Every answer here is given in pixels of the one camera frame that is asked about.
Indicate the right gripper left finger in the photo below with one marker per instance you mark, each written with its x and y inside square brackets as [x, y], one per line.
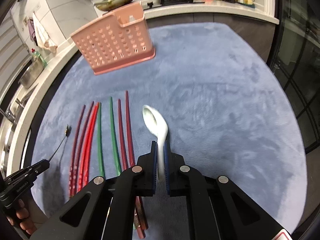
[148, 176]

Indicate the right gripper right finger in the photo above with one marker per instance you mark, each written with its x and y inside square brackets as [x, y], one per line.
[172, 162]

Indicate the green chopstick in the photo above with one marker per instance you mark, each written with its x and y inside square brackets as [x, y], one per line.
[99, 142]
[114, 140]

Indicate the brown red chopstick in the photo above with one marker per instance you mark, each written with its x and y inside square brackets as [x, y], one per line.
[140, 233]
[129, 129]

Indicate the white ceramic spoon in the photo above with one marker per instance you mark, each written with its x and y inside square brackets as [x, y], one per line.
[157, 126]

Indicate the bright red chopstick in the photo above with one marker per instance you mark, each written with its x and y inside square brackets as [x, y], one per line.
[86, 153]

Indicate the dark red chopstick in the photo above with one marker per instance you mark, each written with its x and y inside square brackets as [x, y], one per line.
[78, 153]

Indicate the dark maroon chopstick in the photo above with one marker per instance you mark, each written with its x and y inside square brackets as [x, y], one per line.
[74, 151]

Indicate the person's left hand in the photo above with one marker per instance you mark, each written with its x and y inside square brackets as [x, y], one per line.
[22, 219]

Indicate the steel sink faucet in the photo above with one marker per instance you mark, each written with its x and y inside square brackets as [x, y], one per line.
[14, 116]

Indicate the steel pot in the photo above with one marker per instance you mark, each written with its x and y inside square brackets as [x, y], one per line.
[31, 74]

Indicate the green dish soap bottle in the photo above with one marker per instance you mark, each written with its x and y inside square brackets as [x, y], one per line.
[39, 57]

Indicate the pink perforated utensil basket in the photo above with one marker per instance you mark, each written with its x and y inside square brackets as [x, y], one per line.
[117, 39]

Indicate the white hanging towel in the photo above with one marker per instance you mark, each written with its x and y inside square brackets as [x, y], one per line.
[43, 39]

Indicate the purple hanging cloth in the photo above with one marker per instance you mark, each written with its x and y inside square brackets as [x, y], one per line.
[30, 25]

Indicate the black gas stove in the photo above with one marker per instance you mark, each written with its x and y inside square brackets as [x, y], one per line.
[160, 3]

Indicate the wok with glass lid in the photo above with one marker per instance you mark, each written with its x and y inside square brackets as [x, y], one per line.
[108, 5]

